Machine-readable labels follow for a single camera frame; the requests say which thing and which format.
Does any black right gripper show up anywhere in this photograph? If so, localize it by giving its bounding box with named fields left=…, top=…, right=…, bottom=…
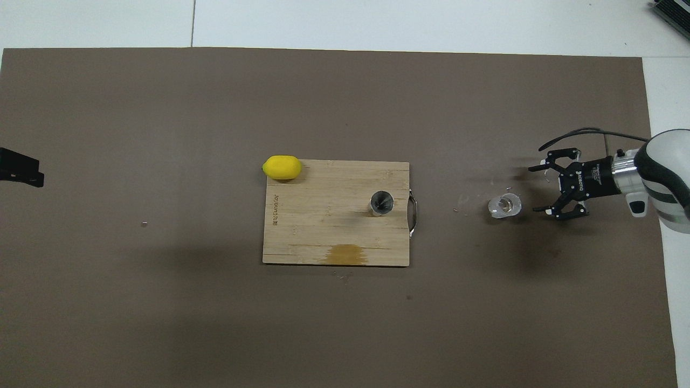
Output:
left=528, top=148, right=618, bottom=221

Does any clear glass cup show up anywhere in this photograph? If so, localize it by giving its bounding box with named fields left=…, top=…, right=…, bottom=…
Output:
left=488, top=192, right=523, bottom=219

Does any steel double cone jigger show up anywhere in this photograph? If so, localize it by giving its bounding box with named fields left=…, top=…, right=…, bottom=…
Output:
left=368, top=190, right=395, bottom=217

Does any grey ribbed device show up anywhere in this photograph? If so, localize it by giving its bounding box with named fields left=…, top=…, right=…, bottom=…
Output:
left=650, top=0, right=690, bottom=38

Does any brown table mat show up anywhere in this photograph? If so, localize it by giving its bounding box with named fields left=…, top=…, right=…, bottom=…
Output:
left=0, top=47, right=679, bottom=388

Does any bamboo cutting board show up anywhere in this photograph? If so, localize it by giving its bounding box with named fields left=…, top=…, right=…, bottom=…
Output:
left=262, top=160, right=419, bottom=267

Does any yellow lemon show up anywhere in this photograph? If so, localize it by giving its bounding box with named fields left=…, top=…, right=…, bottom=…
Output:
left=262, top=155, right=302, bottom=181

